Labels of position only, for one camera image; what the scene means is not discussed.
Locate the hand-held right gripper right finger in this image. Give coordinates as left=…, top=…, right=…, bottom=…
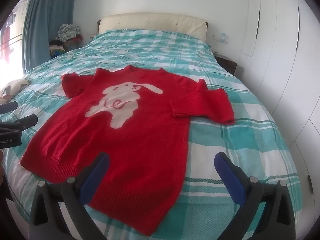
left=214, top=152, right=297, bottom=240

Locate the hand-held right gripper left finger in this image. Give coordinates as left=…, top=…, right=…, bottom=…
left=29, top=152, right=111, bottom=240

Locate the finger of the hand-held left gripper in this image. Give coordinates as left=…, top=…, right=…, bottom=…
left=0, top=102, right=18, bottom=114
left=0, top=114, right=38, bottom=133

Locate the red sweater with white rabbit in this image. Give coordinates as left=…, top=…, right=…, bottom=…
left=20, top=65, right=235, bottom=236

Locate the pile of clothes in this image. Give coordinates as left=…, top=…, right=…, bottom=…
left=48, top=24, right=83, bottom=60

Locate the patterned beige pillow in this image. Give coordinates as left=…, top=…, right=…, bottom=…
left=0, top=78, right=32, bottom=105

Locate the red hanging garment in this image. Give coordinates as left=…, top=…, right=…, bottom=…
left=0, top=26, right=12, bottom=60

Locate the blue curtain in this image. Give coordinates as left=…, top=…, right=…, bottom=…
left=22, top=0, right=82, bottom=74

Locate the dark wooden nightstand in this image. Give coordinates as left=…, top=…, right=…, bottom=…
left=214, top=54, right=237, bottom=76

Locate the white wardrobe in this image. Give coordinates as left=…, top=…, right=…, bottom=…
left=241, top=0, right=320, bottom=205

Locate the teal checked bedsheet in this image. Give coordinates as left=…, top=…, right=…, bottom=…
left=0, top=27, right=299, bottom=240

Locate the cream padded headboard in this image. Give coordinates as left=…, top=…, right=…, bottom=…
left=96, top=12, right=208, bottom=42

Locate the white wall socket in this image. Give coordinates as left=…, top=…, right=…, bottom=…
left=213, top=33, right=229, bottom=43

